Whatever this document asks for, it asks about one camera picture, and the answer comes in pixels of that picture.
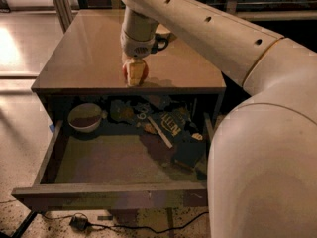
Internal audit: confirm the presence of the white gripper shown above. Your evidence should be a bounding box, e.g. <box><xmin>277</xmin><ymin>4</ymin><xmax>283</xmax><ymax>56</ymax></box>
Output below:
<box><xmin>120</xmin><ymin>32</ymin><xmax>169</xmax><ymax>86</ymax></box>

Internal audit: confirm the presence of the red apple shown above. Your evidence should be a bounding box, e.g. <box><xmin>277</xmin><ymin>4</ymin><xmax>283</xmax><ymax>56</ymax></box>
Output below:
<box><xmin>123</xmin><ymin>60</ymin><xmax>149</xmax><ymax>86</ymax></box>

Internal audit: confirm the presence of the grey top drawer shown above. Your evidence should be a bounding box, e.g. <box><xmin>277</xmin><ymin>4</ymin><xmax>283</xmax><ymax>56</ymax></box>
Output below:
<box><xmin>12</xmin><ymin>121</ymin><xmax>209</xmax><ymax>212</ymax></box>

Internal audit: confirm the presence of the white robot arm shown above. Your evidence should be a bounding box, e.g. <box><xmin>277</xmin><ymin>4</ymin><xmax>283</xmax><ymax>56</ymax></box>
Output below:
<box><xmin>122</xmin><ymin>0</ymin><xmax>317</xmax><ymax>238</ymax></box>

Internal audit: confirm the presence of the white bowl on counter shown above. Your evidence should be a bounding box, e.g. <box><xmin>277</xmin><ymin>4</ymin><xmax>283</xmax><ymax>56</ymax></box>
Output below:
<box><xmin>156</xmin><ymin>24</ymin><xmax>171</xmax><ymax>39</ymax></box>

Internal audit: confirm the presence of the grey cabinet counter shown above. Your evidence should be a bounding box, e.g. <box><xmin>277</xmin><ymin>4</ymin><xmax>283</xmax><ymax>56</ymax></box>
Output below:
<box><xmin>32</xmin><ymin>10</ymin><xmax>226</xmax><ymax>122</ymax></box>

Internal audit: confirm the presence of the dark bowl in drawer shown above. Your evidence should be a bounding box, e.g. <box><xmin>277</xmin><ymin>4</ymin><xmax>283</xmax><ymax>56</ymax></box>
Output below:
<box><xmin>67</xmin><ymin>103</ymin><xmax>108</xmax><ymax>133</ymax></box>

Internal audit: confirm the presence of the dark crumpled chip bag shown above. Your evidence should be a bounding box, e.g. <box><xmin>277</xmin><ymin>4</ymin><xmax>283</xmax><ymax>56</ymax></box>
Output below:
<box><xmin>109</xmin><ymin>99</ymin><xmax>157</xmax><ymax>134</ymax></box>

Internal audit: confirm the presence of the black power adapter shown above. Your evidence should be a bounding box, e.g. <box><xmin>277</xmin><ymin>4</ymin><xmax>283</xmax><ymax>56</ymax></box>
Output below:
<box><xmin>69</xmin><ymin>215</ymin><xmax>88</xmax><ymax>231</ymax></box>

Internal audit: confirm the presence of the black metal floor bar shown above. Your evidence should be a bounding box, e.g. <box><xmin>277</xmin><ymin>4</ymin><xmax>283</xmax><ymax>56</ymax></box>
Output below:
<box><xmin>12</xmin><ymin>211</ymin><xmax>38</xmax><ymax>238</ymax></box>

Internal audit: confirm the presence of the metal window frame post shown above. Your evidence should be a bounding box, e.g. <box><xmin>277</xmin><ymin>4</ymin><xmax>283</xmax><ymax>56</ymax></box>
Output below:
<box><xmin>53</xmin><ymin>0</ymin><xmax>73</xmax><ymax>33</ymax></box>

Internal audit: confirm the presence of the black floor cable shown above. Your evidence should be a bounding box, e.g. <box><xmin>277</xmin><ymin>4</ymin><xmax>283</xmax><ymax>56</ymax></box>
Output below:
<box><xmin>39</xmin><ymin>209</ymin><xmax>210</xmax><ymax>235</ymax></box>

